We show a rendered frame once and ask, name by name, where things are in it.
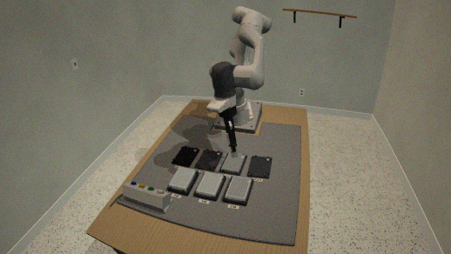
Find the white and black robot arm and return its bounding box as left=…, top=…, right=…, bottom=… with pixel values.
left=207, top=6, right=272, bottom=126

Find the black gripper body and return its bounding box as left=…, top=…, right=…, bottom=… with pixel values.
left=219, top=105, right=237, bottom=125

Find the grey button panel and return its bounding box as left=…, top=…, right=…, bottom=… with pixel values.
left=110, top=181, right=173, bottom=214

